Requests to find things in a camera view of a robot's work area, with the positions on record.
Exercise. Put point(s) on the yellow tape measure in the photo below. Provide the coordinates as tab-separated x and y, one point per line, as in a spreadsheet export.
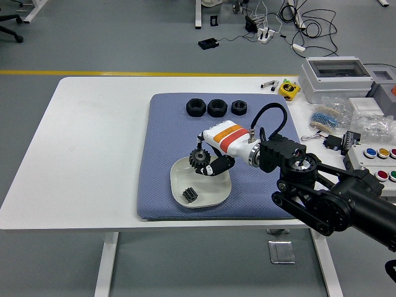
288	89

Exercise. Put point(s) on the large black hex nut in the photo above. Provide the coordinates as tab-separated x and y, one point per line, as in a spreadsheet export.
212	112
190	111

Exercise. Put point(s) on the black power adapter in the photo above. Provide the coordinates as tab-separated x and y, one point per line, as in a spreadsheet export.
208	43

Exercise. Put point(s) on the small white box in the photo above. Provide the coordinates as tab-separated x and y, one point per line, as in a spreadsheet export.
362	105

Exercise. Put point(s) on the metal floor plate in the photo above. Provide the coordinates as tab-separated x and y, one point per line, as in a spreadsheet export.
281	252

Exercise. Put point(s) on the black circuit module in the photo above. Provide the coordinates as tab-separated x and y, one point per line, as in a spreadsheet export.
351	139

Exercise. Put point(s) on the white desk leg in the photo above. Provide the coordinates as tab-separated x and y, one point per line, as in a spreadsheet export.
198	14

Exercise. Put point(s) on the small black hex nut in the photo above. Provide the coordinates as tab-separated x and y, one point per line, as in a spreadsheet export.
235	111

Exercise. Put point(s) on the white square dish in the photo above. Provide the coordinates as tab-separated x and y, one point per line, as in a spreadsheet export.
210	191

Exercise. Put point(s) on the white power strip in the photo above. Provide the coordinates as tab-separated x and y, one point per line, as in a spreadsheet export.
266	34

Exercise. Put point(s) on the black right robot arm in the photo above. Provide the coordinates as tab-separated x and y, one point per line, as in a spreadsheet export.
340	198

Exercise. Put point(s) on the black charger block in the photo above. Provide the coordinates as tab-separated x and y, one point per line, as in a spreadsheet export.
250	24

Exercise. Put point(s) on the large black gear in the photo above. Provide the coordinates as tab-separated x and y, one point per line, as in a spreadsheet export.
198	162

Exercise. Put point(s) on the white desk foot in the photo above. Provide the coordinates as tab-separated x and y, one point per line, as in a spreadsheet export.
34	10
298	18

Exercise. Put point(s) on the clear plastic bag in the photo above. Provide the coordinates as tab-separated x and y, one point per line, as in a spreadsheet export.
371	127

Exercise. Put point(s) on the white table leg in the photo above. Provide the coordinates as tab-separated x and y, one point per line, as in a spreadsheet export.
329	269
105	266

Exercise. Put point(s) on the small black bracket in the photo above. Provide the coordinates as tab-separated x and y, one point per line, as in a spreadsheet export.
213	21

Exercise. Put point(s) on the grey blue-yellow-red button box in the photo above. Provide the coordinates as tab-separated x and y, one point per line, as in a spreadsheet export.
359	159

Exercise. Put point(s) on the blue-grey quilted mat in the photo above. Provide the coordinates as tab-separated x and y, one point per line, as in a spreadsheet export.
167	133

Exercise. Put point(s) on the resistor tape bundle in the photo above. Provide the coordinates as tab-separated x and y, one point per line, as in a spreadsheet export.
321	119

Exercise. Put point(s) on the silver black marker pen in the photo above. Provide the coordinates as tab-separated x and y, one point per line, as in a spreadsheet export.
268	83

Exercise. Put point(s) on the small black gear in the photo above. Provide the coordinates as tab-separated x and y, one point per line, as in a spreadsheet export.
189	196

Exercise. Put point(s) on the white plug adapter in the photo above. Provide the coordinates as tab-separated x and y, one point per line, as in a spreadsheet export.
298	48

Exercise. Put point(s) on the grey box orange button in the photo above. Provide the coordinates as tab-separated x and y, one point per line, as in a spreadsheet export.
383	92

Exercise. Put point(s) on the grey clear-lid enclosure box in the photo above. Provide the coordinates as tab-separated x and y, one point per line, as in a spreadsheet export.
325	83

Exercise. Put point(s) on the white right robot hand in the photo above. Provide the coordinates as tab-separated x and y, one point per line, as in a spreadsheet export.
229	139

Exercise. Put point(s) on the black office chair base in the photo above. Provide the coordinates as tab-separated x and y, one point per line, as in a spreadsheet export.
9	29

